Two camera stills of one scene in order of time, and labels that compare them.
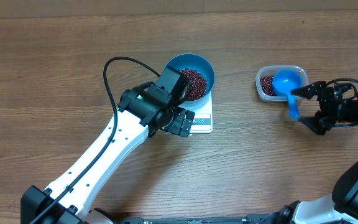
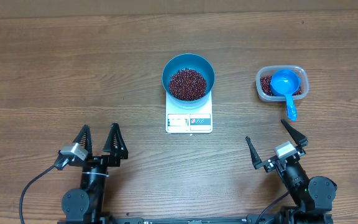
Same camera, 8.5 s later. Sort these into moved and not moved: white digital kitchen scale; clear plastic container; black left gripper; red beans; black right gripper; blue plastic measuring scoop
Moved: black right gripper; black left gripper
Not moved: white digital kitchen scale; red beans; clear plastic container; blue plastic measuring scoop
